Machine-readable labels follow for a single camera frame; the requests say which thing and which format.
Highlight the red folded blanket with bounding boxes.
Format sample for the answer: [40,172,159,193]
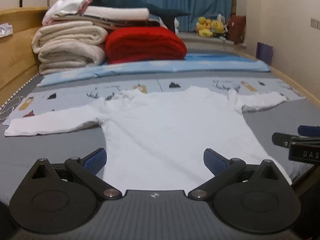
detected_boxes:
[105,26,187,64]

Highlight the white long-sleeved shirt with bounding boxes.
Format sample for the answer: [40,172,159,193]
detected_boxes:
[4,85,293,191]

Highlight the cream folded blanket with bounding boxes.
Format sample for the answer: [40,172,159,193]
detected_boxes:
[32,21,108,76]

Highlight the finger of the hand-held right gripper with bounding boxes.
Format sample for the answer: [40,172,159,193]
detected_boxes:
[272,132,320,147]
[298,125,320,137]

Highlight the grey printed sheet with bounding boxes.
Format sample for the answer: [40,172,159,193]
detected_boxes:
[5,76,307,127]

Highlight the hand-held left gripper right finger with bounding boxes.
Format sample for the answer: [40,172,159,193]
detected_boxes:
[187,148,288,201]

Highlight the light blue sheet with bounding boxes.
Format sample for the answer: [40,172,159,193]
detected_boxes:
[37,59,272,88]

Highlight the pile of folded clothes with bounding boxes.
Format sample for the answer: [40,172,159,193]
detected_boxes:
[89,0,192,31]

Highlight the white cloth with pink trim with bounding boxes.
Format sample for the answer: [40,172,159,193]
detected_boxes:
[42,0,93,26]

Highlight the brown striped folded blanket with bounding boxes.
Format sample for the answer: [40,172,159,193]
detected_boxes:
[51,15,161,32]

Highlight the clear plastic bag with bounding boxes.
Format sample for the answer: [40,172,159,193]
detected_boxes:
[0,23,13,37]

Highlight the purple box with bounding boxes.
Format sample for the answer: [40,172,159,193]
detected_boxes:
[256,42,273,65]

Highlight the wooden headboard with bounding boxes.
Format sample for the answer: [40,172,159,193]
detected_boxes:
[0,7,50,105]

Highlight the white cable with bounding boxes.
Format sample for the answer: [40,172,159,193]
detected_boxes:
[0,96,28,125]

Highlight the yellow plush toy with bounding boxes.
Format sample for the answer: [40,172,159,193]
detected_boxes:
[210,19,226,37]
[196,17,213,38]

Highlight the brown plush toy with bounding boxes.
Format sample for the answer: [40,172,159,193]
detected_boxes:
[227,15,247,45]

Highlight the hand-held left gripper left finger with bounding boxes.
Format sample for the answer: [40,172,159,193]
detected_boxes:
[24,148,123,201]

